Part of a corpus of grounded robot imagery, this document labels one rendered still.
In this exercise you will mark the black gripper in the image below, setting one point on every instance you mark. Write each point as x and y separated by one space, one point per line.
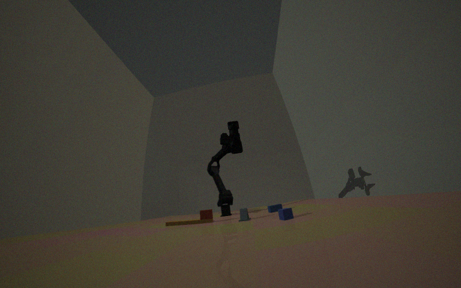
235 142

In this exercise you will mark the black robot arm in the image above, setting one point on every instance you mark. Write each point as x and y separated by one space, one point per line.
225 196

